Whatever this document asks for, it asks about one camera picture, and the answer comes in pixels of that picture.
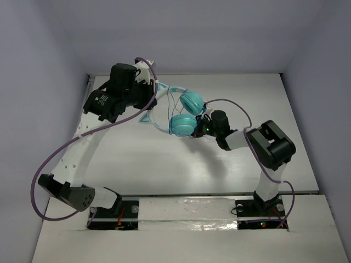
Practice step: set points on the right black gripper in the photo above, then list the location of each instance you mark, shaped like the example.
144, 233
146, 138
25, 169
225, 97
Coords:
199, 134

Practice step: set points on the aluminium rail with foil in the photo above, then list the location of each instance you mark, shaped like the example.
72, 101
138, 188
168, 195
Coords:
187, 213

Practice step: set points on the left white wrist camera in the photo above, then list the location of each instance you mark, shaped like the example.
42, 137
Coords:
143, 73

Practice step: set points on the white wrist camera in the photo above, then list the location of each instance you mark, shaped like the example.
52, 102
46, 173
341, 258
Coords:
207, 110
143, 73

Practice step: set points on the left side aluminium rail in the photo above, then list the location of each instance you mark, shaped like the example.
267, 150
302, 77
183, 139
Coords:
89, 88

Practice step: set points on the teal cat-ear headphones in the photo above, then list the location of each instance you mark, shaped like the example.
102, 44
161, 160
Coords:
182, 124

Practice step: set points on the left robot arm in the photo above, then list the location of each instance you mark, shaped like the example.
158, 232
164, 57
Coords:
62, 173

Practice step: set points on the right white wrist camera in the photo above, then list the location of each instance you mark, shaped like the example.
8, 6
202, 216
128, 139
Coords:
207, 110

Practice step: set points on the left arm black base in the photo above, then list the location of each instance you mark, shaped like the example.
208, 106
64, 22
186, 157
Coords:
122, 216

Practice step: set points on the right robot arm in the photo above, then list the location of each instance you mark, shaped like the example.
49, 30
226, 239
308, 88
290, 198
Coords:
271, 147

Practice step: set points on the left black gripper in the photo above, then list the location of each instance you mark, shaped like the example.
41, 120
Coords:
148, 93

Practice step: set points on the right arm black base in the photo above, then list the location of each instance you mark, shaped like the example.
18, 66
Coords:
256, 214

